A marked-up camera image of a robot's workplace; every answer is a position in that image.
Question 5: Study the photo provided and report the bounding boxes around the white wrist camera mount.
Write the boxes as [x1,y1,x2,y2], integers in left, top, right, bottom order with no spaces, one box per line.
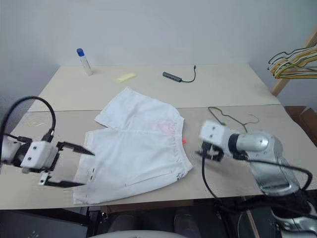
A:
[199,120,232,147]
[19,140,59,170]

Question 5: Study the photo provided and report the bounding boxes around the bunch of hangers on rack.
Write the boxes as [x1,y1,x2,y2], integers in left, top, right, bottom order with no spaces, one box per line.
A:
[269,45,317,75]

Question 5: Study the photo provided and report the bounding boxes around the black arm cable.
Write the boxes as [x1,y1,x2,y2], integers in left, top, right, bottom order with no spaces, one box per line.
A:
[201,156,312,199]
[0,96,56,143]

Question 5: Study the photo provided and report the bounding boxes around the wooden rack post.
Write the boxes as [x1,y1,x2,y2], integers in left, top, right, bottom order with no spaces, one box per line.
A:
[270,24,317,97]

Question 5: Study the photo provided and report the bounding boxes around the dark grey case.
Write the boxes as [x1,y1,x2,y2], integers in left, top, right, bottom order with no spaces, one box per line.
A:
[0,210,89,238]

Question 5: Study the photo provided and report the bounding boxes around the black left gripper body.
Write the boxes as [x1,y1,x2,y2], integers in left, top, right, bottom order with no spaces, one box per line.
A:
[14,141,61,175]

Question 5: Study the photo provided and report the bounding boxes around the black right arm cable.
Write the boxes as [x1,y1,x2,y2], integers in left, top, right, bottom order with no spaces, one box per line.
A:
[201,156,312,199]

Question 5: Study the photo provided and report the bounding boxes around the white shorts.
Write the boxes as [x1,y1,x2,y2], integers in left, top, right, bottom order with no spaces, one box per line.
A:
[72,86,194,205]

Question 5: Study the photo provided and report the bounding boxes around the white rounded robot torso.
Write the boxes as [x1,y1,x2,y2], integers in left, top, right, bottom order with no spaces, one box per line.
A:
[88,229,179,238]

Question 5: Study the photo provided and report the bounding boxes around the white bottle with blue cap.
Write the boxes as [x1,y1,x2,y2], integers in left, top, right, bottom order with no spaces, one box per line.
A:
[76,48,94,76]

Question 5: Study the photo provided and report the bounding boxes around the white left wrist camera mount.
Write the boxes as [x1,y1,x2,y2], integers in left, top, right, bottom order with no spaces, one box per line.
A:
[19,140,59,170]

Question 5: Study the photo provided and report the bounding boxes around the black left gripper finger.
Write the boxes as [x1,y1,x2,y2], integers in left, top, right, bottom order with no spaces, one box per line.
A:
[37,173,88,188]
[56,141,96,157]

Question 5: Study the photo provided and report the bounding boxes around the black wire hanger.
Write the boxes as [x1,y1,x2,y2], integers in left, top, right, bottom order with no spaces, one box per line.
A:
[266,46,317,72]

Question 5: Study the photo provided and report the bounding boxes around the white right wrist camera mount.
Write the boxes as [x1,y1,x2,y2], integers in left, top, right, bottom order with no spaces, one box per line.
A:
[199,120,232,147]

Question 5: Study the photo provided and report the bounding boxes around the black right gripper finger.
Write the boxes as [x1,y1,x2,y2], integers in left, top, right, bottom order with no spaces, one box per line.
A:
[194,147,214,158]
[204,153,224,163]

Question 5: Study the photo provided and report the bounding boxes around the pale yellow sponge block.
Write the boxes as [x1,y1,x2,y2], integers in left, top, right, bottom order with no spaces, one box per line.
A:
[113,71,137,83]

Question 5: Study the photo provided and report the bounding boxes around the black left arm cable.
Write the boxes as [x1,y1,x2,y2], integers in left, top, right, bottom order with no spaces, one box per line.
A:
[0,96,56,143]

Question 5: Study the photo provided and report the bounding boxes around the yellow wire hanger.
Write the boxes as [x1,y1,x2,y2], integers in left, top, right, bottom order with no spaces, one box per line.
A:
[271,49,317,80]

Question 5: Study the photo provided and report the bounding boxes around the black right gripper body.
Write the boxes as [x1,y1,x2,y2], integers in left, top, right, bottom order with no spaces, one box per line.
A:
[201,140,233,161]

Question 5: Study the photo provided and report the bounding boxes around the grey USB hub with cable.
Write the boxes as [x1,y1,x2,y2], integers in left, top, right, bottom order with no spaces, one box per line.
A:
[162,64,198,83]

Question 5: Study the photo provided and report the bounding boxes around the olive green wire hanger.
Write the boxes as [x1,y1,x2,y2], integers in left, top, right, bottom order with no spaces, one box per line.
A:
[208,106,260,133]

